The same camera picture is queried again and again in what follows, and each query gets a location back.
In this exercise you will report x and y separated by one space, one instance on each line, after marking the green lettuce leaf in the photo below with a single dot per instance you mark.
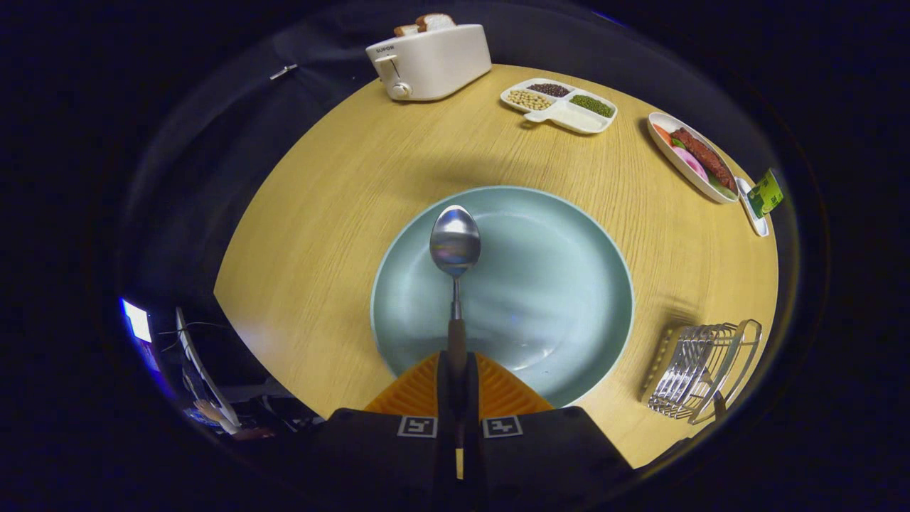
725 188

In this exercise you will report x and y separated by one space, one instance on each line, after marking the brown meat piece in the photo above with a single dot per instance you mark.
704 156

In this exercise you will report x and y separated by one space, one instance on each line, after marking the large bread slice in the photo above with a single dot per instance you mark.
435 22

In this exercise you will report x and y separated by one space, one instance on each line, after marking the small white dish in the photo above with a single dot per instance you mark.
755 220

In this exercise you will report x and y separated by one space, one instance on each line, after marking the white oval food plate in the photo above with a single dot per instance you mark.
675 167

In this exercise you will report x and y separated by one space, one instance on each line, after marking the glowing screen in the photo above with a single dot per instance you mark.
136 321

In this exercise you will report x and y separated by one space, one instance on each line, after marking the pile of green beans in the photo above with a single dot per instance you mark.
591 105

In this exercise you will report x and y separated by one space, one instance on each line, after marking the pile of dark beans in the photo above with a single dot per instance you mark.
548 89

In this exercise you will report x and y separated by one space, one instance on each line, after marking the pile of yellow soybeans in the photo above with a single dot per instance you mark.
530 99

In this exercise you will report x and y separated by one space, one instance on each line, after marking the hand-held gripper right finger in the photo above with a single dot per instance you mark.
472 398

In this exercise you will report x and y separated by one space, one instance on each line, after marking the silver laptop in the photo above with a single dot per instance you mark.
206 377

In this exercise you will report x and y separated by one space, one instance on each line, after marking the pink round food slice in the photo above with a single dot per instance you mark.
691 163

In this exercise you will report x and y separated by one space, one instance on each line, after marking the teal round plate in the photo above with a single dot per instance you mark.
547 299

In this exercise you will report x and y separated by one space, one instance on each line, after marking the green label drink bottle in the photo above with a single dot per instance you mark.
766 193

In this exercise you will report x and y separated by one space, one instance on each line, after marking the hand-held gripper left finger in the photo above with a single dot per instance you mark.
444 398

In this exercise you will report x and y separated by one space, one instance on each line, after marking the orange carrot piece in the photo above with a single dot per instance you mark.
662 134

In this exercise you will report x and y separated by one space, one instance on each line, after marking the small bread slice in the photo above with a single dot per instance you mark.
407 30

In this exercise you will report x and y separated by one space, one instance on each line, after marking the silver metal clip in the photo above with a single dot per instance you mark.
283 71

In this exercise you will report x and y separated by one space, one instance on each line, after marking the white toaster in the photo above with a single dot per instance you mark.
434 67

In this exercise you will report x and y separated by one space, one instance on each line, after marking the white divided tray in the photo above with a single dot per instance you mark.
572 119

